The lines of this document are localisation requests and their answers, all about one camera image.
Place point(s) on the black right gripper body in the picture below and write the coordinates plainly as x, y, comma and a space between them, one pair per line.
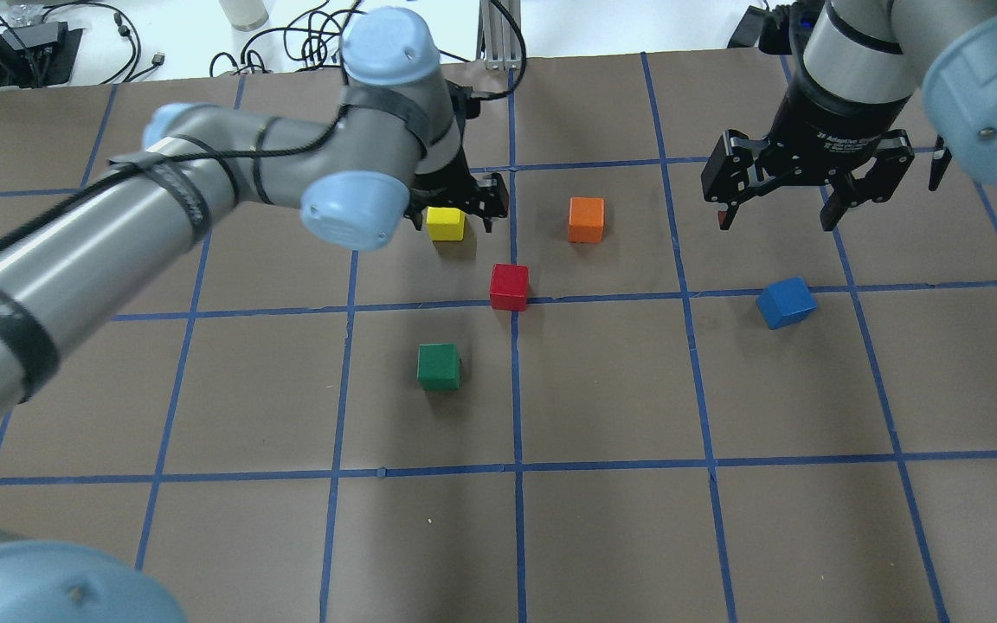
829, 126

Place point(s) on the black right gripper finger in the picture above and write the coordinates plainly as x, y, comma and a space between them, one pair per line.
890, 161
733, 174

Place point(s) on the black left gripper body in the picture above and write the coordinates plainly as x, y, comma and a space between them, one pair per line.
447, 177

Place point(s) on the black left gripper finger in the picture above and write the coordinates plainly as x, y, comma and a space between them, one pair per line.
416, 215
494, 200

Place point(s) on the red wooden block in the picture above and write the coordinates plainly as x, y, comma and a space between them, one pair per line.
509, 287

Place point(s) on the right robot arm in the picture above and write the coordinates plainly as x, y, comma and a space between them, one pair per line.
857, 63

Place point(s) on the yellow wooden block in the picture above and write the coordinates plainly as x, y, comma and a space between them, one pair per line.
446, 224

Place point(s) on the orange wooden block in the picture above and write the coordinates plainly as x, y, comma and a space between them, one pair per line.
587, 220

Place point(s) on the blue wooden block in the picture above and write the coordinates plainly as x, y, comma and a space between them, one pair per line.
786, 302

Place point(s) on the green wooden block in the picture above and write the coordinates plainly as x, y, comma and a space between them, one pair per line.
438, 367

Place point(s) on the black power adapter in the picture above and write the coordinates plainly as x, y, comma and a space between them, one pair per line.
750, 27

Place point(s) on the white cylindrical bottle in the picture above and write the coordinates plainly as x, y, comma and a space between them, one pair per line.
245, 15

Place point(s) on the aluminium frame post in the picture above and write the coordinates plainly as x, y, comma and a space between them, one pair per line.
497, 44

